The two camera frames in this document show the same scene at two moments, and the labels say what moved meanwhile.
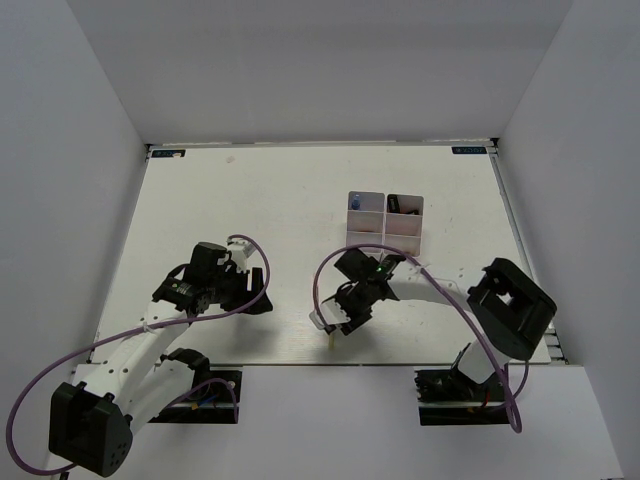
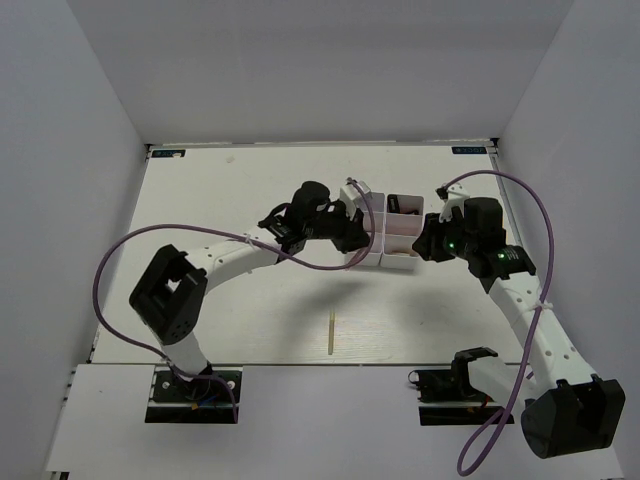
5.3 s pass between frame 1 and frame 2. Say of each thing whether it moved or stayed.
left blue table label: stayed
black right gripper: moved
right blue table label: stayed
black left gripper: moved
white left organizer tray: stayed
